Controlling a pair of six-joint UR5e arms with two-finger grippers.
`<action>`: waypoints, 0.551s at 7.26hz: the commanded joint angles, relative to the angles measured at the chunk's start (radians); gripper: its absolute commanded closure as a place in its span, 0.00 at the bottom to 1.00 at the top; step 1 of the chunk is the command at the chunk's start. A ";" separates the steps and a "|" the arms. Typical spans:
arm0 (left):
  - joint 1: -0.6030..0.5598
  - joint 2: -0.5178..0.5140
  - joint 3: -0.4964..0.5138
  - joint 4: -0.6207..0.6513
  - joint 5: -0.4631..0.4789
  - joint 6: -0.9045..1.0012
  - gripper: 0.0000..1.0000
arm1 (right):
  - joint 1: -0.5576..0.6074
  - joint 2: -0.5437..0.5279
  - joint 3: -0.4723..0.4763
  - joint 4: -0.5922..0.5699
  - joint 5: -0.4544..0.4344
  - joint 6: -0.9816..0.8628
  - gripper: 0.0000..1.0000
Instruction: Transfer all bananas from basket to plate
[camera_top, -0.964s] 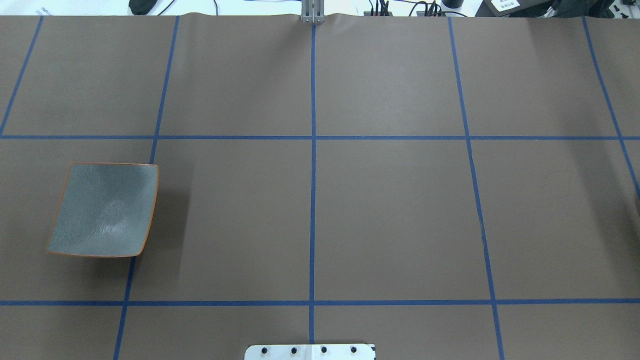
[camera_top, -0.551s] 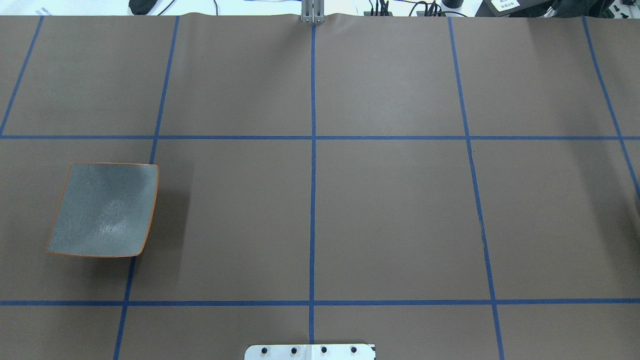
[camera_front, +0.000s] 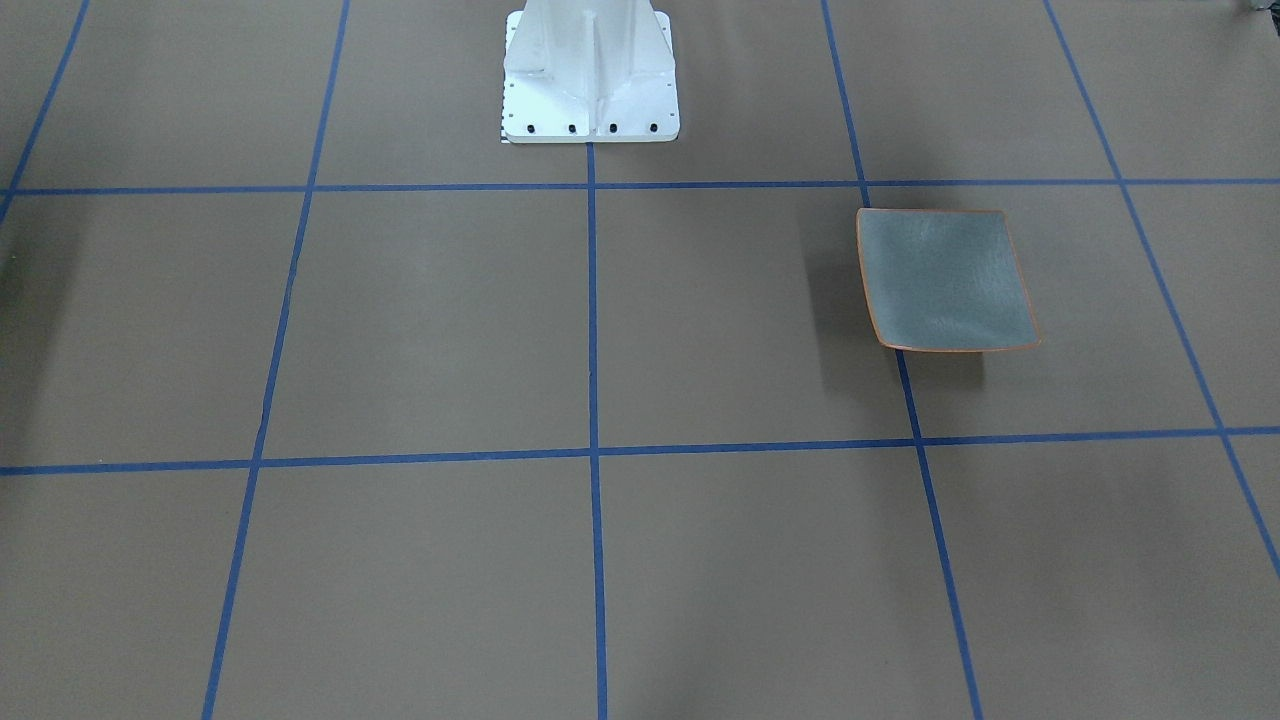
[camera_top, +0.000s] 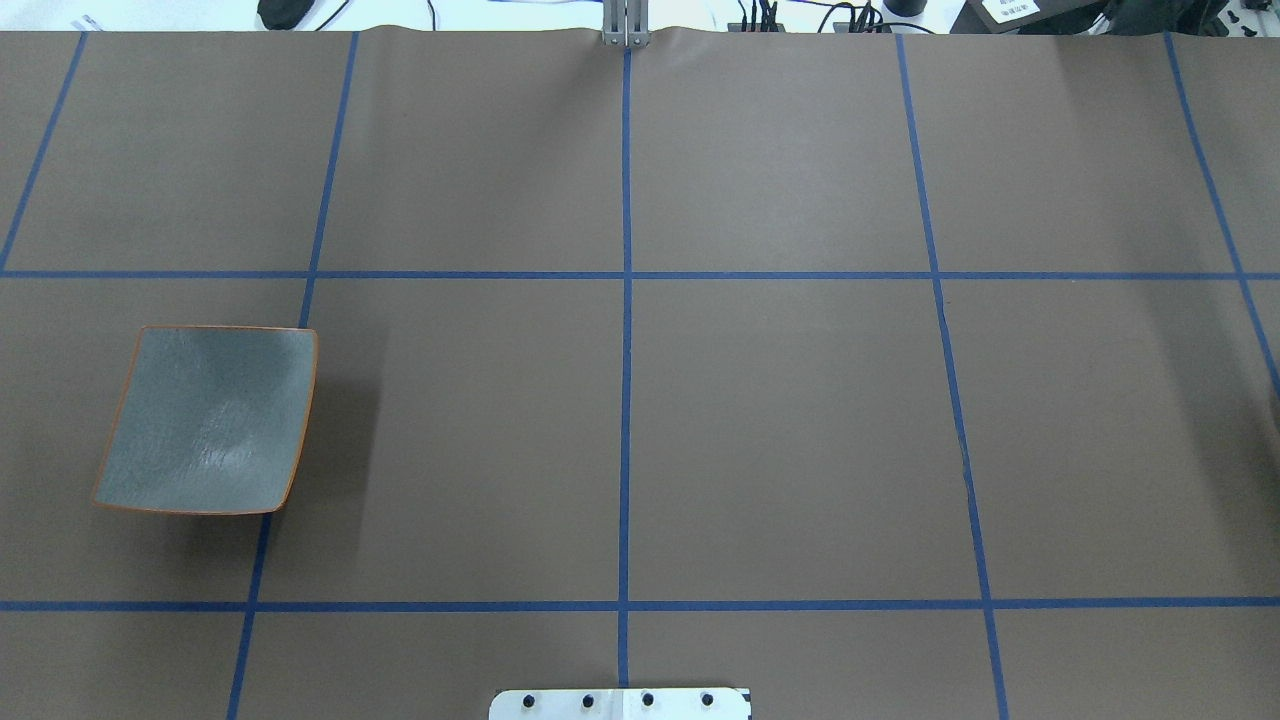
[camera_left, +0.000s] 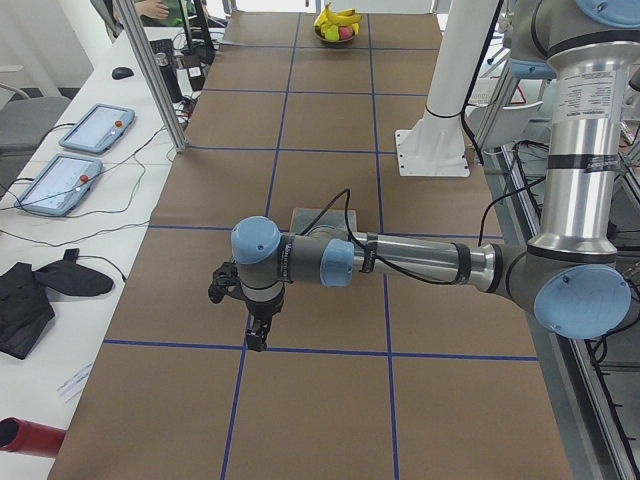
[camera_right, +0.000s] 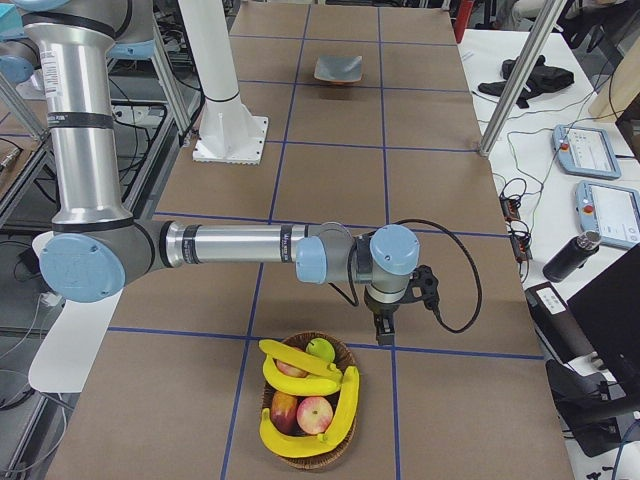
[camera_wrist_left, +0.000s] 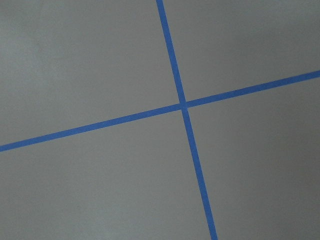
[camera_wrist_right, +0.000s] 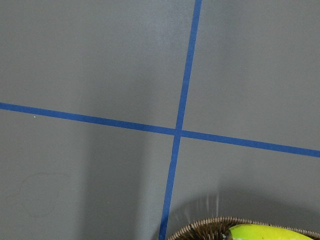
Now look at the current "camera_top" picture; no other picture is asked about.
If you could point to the grey square plate orange rim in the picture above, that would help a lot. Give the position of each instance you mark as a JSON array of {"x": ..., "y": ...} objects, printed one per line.
[{"x": 212, "y": 420}]

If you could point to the black cloth bundle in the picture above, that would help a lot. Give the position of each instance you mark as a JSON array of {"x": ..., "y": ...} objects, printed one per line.
[{"x": 283, "y": 15}]

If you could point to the black box with label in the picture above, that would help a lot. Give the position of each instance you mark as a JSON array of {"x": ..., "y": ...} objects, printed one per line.
[{"x": 1032, "y": 18}]

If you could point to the aluminium frame post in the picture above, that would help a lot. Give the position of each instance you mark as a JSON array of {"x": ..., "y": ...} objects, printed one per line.
[{"x": 625, "y": 23}]

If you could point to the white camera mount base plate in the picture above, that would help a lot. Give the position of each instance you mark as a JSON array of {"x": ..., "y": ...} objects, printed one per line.
[{"x": 623, "y": 703}]

